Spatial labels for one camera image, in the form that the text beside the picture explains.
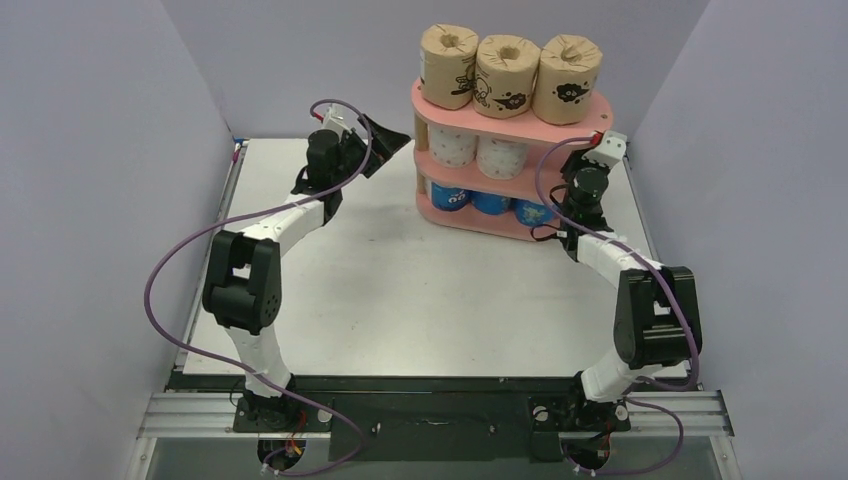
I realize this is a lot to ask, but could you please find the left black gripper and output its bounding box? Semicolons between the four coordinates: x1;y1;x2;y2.
333;116;410;187

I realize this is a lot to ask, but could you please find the blue paper roll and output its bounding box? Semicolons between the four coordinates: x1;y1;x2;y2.
427;182;470;212

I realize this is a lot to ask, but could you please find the floral paper roll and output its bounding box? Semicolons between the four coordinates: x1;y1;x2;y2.
476;136;529;180

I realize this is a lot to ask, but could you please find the pink three-tier shelf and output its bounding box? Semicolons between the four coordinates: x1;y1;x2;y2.
411;80;614;242

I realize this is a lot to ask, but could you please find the brown roll with barcode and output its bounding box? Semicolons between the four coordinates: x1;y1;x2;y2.
419;24;479;110

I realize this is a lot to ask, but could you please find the brown roll black print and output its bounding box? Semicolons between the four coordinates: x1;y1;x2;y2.
532;34;603;126

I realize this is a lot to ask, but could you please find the brown roll cartoon print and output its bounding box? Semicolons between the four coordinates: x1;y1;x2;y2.
472;34;541;119

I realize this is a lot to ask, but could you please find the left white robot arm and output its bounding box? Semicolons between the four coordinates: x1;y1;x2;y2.
201;116;412;430

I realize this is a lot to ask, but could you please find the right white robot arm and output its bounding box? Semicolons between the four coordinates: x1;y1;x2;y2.
552;149;702;433

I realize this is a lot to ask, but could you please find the floral roll on shelf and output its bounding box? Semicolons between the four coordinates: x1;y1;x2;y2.
428;125;479;168

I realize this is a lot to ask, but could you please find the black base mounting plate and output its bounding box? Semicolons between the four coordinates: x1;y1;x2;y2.
232;375;631;463

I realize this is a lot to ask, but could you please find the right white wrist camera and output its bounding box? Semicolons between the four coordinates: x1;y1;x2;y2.
583;130;628;170

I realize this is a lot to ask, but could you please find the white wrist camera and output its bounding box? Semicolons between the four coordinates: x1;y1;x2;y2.
321;103;355;138
583;130;628;170

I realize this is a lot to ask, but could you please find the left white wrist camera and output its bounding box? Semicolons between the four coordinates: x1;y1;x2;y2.
321;103;355;138

